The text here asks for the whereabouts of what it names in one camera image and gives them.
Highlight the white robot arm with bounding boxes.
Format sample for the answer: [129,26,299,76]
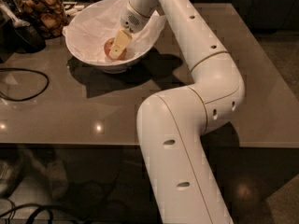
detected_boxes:
[121,0,245,224]

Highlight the small white items behind bowl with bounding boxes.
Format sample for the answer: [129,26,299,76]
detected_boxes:
[64,2,85,16]

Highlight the red apple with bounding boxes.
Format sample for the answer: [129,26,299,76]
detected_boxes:
[104,38,127,61]

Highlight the black cables on floor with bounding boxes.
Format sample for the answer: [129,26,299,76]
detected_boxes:
[0,171,130,224]

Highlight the white shoe under table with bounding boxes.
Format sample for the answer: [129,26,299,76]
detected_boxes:
[46,160,68,200]

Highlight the black round device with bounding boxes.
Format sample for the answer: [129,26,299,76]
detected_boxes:
[0,0,47,54]

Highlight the white ceramic bowl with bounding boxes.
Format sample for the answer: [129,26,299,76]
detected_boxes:
[64,0,163,75]

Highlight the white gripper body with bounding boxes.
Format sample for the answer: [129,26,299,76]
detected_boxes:
[121,0,151,34]

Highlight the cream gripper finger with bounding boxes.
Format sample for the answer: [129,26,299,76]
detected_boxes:
[108,29,132,60]

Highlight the glass jar of dried chips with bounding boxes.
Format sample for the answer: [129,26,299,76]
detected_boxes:
[14,0,68,39]

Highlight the black cable on table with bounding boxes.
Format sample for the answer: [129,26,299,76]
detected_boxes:
[0,67,50,103]

